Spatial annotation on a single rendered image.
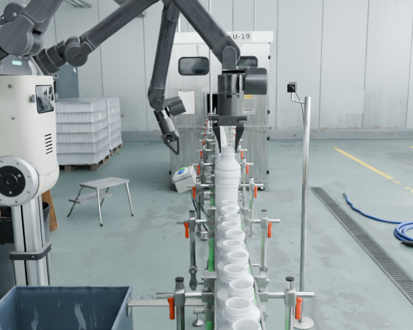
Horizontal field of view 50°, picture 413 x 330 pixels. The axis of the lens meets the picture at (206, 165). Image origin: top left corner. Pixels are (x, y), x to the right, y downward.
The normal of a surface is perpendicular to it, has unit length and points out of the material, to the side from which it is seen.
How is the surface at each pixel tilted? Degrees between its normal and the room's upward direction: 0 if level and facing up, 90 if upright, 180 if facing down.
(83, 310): 90
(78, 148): 91
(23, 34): 90
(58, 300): 90
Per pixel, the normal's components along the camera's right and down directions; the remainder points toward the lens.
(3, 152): -0.02, 0.37
